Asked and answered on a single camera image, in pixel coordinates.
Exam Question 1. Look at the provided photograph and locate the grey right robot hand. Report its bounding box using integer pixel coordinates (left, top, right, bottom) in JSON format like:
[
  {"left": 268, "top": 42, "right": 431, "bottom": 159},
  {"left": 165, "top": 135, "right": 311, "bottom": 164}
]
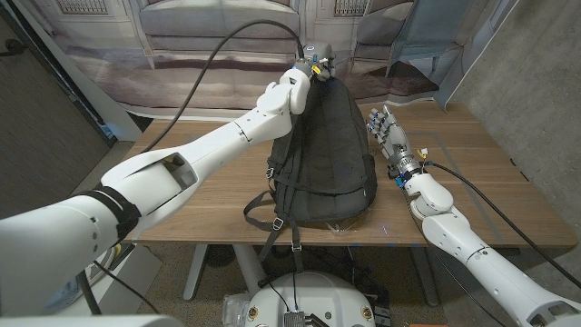
[{"left": 366, "top": 104, "right": 428, "bottom": 181}]

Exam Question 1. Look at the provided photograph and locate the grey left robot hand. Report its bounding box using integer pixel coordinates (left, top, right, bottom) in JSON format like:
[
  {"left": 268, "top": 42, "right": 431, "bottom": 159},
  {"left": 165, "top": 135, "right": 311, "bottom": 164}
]
[{"left": 294, "top": 41, "right": 337, "bottom": 83}]

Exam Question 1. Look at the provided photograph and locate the black backpack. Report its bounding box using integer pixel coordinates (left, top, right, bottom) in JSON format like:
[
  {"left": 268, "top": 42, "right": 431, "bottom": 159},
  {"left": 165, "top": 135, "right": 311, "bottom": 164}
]
[{"left": 242, "top": 76, "right": 379, "bottom": 273}]

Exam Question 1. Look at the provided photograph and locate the clear plastic clamshell container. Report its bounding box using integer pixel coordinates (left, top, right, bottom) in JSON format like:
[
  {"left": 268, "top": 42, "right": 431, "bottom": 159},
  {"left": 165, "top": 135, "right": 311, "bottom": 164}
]
[{"left": 326, "top": 220, "right": 359, "bottom": 235}]

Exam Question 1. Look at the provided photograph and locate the grey table leg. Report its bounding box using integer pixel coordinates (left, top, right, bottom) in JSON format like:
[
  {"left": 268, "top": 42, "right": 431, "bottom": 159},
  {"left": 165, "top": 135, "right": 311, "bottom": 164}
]
[{"left": 409, "top": 247, "right": 440, "bottom": 308}]

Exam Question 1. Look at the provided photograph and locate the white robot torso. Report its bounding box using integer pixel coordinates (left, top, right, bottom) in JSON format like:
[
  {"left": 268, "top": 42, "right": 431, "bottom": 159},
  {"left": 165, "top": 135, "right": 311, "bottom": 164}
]
[{"left": 244, "top": 271, "right": 377, "bottom": 327}]

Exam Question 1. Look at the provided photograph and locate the printed sofa room backdrop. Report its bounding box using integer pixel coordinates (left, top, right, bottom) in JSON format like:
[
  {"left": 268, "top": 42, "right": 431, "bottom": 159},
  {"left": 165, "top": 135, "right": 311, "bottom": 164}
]
[{"left": 13, "top": 0, "right": 521, "bottom": 122}]

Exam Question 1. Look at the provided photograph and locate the white table column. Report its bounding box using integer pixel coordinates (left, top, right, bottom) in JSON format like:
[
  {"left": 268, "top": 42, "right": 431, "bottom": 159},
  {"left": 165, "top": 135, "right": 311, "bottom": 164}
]
[{"left": 231, "top": 243, "right": 270, "bottom": 296}]

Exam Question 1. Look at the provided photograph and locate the black ribbed round object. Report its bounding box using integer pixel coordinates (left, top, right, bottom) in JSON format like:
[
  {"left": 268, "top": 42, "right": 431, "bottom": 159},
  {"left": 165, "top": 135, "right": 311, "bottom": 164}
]
[{"left": 203, "top": 243, "right": 237, "bottom": 269}]

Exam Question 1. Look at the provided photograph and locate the crumpled clear plastic bag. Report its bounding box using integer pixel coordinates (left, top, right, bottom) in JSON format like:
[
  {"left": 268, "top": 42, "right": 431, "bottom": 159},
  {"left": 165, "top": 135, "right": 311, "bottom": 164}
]
[{"left": 221, "top": 292, "right": 253, "bottom": 327}]

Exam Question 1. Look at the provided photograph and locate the white slanted table leg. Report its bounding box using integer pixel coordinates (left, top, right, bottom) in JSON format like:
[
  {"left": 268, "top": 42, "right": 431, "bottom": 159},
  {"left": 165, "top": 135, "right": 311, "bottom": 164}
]
[{"left": 182, "top": 243, "right": 209, "bottom": 302}]

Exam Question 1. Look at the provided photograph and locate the dark wood door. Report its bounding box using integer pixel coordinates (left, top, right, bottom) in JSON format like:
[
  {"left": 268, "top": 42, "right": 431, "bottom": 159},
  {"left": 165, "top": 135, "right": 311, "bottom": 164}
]
[{"left": 0, "top": 8, "right": 114, "bottom": 219}]

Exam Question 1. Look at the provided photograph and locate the person leg in blue jeans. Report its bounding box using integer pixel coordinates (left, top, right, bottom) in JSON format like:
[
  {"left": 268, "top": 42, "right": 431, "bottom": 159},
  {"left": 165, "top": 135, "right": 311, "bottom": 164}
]
[{"left": 44, "top": 272, "right": 99, "bottom": 312}]

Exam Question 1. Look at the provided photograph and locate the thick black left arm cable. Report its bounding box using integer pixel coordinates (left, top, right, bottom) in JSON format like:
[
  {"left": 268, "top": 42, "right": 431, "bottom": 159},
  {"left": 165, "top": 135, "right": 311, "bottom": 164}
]
[{"left": 140, "top": 18, "right": 305, "bottom": 155}]

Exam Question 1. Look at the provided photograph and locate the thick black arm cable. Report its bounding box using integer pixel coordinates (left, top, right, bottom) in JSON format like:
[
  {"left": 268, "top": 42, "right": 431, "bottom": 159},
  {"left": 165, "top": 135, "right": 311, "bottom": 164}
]
[
  {"left": 424, "top": 161, "right": 581, "bottom": 290},
  {"left": 140, "top": 18, "right": 305, "bottom": 155}
]

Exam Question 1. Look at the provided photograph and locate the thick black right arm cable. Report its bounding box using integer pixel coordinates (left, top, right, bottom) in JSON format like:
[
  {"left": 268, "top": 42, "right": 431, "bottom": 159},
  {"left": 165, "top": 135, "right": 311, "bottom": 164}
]
[{"left": 424, "top": 161, "right": 581, "bottom": 290}]

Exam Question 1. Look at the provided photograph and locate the white door frame post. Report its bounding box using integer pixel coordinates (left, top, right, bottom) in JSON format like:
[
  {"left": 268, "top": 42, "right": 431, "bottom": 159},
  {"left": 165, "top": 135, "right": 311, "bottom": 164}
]
[{"left": 13, "top": 0, "right": 143, "bottom": 142}]

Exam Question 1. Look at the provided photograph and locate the black door handle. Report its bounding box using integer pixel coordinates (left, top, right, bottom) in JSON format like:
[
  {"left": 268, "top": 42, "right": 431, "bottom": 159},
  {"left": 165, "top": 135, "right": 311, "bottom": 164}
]
[{"left": 0, "top": 38, "right": 26, "bottom": 58}]

